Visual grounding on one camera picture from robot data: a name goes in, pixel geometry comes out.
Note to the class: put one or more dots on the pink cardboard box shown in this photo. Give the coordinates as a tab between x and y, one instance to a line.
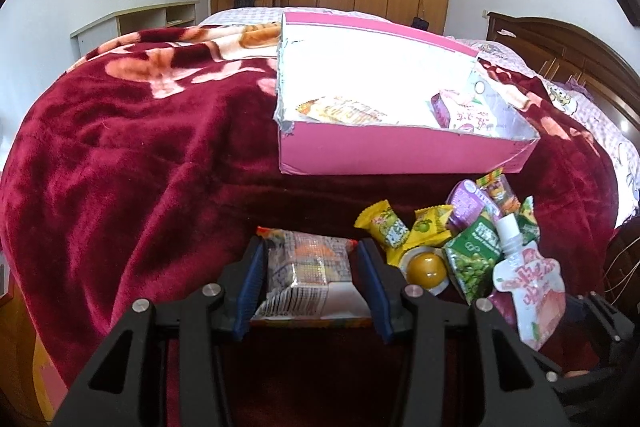
390	149

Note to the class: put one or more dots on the green pea packet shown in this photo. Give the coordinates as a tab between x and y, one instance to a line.
527	223
470	263

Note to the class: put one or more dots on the yellow candy packet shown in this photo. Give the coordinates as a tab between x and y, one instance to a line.
385	224
432	222

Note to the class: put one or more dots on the dark red floral blanket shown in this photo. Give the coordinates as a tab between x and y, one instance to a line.
150	167

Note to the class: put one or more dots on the large purple jelly tub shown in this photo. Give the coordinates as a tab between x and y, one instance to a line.
467	204

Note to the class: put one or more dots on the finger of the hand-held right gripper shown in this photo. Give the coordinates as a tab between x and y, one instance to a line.
607	327

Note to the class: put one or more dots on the pink spouted drink pouch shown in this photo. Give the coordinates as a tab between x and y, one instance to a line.
530	297

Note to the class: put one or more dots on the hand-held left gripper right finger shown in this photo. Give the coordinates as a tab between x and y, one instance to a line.
372	289

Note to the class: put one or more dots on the yellow jelly cup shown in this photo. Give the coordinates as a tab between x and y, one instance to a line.
425	269

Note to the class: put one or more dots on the white pouch with purple print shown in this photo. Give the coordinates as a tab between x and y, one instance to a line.
476	117

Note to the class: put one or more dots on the dark wooden headboard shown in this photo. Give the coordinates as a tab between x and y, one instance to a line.
565	49

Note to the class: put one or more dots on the colourful gummy packet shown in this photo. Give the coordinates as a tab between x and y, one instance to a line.
502	194

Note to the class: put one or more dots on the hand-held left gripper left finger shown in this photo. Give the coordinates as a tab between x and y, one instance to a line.
250	289

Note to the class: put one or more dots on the clear snack cake packet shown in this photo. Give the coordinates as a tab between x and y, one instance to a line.
305	272

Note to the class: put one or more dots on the white low shelf unit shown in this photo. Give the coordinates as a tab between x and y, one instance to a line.
125	24

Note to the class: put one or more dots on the orange and white cracker packet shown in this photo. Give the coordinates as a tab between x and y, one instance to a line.
345	109

